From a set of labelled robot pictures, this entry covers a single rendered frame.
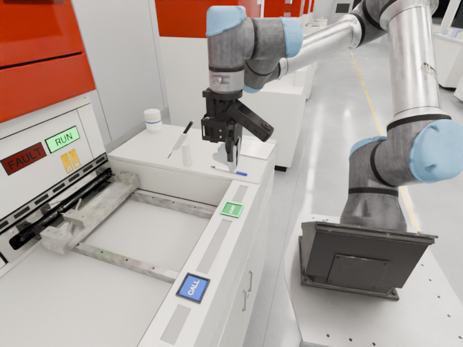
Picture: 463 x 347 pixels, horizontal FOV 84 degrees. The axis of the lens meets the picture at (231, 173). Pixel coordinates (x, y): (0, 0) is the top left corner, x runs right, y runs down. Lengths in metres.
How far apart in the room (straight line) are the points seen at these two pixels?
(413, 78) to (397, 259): 0.41
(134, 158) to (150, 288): 0.50
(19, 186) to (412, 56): 1.05
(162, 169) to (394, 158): 0.74
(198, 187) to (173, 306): 0.49
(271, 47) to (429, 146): 0.35
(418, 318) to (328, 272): 0.23
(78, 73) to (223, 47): 0.55
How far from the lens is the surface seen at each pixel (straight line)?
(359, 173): 0.73
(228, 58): 0.54
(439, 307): 0.90
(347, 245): 0.68
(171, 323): 0.58
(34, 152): 0.94
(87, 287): 0.86
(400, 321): 0.83
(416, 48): 0.73
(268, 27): 0.57
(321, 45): 0.78
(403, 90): 0.69
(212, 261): 0.64
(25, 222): 0.97
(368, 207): 0.70
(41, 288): 0.92
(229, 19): 0.53
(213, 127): 0.59
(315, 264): 0.73
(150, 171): 1.04
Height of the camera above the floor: 1.46
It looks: 33 degrees down
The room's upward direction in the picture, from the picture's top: straight up
